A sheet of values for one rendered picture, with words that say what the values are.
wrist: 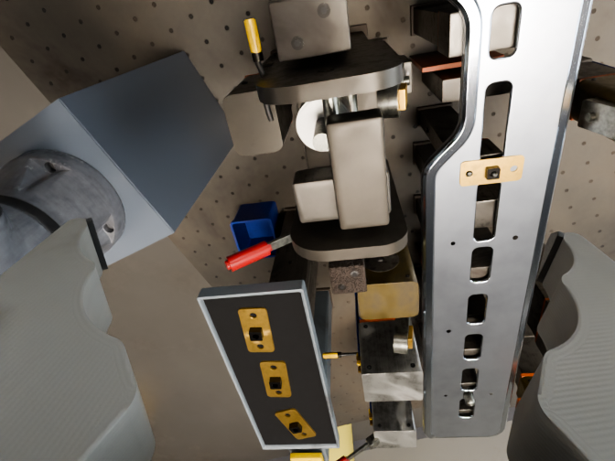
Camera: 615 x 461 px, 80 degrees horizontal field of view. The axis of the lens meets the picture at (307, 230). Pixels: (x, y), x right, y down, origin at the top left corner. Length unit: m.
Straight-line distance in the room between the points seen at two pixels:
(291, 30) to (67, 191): 0.30
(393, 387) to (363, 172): 0.44
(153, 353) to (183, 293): 0.62
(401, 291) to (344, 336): 0.66
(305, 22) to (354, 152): 0.13
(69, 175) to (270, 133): 0.24
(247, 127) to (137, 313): 2.08
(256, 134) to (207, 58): 0.42
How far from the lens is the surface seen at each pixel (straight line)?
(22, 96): 2.01
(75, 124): 0.52
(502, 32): 0.55
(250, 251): 0.46
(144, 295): 2.34
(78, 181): 0.51
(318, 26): 0.38
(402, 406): 0.95
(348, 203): 0.36
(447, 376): 0.88
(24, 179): 0.51
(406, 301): 0.59
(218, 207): 0.97
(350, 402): 1.49
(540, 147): 0.60
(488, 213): 0.64
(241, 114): 0.45
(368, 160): 0.34
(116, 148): 0.53
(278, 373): 0.59
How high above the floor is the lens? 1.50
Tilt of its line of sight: 57 degrees down
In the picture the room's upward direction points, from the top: 173 degrees counter-clockwise
